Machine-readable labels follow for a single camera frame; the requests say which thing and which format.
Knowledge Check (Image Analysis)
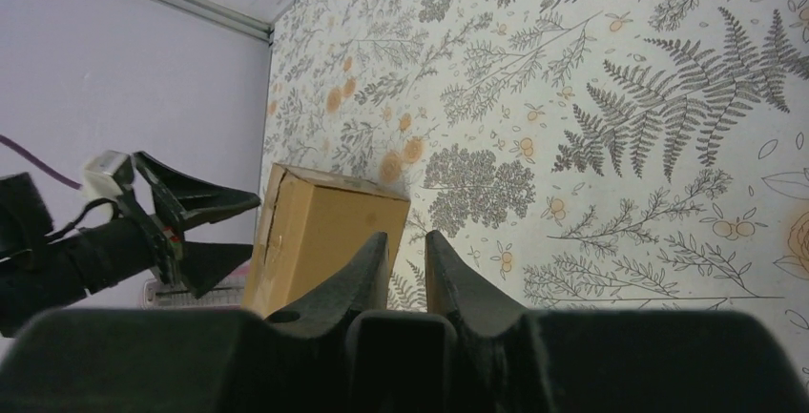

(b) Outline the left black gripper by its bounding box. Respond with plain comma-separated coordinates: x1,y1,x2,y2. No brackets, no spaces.
1,152,260,338

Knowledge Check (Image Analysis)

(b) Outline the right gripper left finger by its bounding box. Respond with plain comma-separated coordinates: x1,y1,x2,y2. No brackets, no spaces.
1,233,389,412

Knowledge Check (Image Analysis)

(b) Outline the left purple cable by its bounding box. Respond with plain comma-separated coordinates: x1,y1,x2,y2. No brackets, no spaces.
0,134,85,192

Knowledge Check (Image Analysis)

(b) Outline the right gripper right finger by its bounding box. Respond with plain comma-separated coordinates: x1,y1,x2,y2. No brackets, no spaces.
425,231,808,412

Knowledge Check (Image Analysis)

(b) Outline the brown cardboard express box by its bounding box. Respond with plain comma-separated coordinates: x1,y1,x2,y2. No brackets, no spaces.
241,163,410,318

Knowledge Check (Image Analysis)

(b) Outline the floral patterned table mat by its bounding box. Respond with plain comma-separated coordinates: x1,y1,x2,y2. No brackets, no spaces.
261,0,808,382

